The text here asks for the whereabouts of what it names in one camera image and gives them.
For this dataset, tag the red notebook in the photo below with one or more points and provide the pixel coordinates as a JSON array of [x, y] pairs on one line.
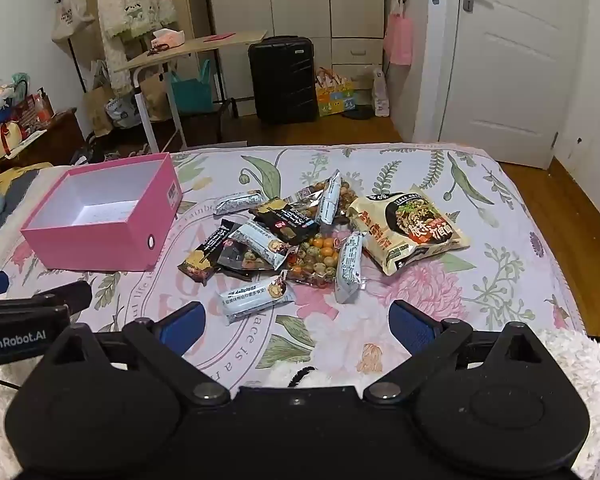
[[218, 37]]

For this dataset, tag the colourful cardboard box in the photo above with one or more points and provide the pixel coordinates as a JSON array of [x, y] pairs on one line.
[[335, 97]]

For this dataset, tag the cream knitted cardigan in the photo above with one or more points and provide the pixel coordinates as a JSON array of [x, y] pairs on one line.
[[135, 10]]

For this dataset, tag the black floor disc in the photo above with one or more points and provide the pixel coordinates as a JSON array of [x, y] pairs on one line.
[[358, 112]]

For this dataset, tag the pink gift bag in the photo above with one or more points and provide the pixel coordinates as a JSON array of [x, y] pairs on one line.
[[397, 40]]

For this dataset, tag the black suitcase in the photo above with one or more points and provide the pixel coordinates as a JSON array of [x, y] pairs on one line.
[[282, 80]]

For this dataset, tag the white door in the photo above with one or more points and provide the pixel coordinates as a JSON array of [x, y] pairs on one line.
[[510, 75]]

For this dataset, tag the grey blanket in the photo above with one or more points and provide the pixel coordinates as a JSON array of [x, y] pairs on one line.
[[17, 210]]

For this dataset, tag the dark small item on table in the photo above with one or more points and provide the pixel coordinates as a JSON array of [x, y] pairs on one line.
[[158, 49]]

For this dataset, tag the teal bag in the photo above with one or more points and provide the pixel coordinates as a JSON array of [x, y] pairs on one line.
[[192, 92]]

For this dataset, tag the cream instant noodle packet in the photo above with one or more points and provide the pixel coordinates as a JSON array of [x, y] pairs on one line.
[[410, 225]]

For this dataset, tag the wooden side table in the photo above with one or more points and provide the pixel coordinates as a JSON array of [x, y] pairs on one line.
[[195, 45]]

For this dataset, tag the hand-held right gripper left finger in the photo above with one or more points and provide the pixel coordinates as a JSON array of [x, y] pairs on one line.
[[185, 322]]

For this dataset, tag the cream gift bag red ribbon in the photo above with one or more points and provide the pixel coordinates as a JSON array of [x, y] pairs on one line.
[[5, 140]]

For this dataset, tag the floral bedsheet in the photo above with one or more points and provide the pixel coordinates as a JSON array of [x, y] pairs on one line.
[[455, 310]]

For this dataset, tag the light blue patterned bag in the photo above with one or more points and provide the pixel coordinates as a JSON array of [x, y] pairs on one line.
[[122, 112]]

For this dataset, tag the canvas tote bag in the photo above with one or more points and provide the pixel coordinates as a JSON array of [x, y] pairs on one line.
[[72, 17]]

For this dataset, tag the clear peanut bag red label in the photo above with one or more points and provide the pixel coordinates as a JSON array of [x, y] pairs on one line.
[[320, 257]]

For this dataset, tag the pink tissue box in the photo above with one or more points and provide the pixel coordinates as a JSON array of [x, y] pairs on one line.
[[167, 39]]

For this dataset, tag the wooden nightstand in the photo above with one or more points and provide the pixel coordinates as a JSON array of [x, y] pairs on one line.
[[55, 140]]

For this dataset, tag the dark clear snack packet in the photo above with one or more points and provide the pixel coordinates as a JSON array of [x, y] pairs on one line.
[[235, 260]]

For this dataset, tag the red printed box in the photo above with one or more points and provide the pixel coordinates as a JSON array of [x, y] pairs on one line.
[[32, 110]]

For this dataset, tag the clear peanut bag with barcode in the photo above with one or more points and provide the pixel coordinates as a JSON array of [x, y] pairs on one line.
[[347, 195]]

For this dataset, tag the white wardrobe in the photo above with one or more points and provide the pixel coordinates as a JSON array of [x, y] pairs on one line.
[[300, 0]]

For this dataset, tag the black snack packet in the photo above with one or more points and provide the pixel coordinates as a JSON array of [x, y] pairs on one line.
[[202, 257], [285, 222]]

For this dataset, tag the black bag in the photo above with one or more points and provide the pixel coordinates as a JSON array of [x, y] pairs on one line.
[[92, 150]]

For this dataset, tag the pink cardboard box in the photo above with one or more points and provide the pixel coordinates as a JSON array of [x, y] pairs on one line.
[[130, 240]]

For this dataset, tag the white printed package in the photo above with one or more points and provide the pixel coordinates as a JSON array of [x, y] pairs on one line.
[[381, 92]]

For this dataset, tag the white fluffy garment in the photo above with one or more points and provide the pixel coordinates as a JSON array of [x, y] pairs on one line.
[[285, 377]]

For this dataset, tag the yellow cloth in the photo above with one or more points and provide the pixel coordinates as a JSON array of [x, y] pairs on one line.
[[20, 175]]

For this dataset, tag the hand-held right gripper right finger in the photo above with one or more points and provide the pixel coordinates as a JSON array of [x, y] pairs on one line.
[[410, 322]]

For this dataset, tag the silver snack packet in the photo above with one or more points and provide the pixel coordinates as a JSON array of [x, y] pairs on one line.
[[237, 202], [260, 240], [350, 265], [252, 300], [328, 200]]

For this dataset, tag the brown paper bag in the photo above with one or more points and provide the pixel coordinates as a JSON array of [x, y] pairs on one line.
[[97, 110]]

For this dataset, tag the person's right forearm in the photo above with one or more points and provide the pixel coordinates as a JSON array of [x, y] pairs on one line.
[[580, 375]]

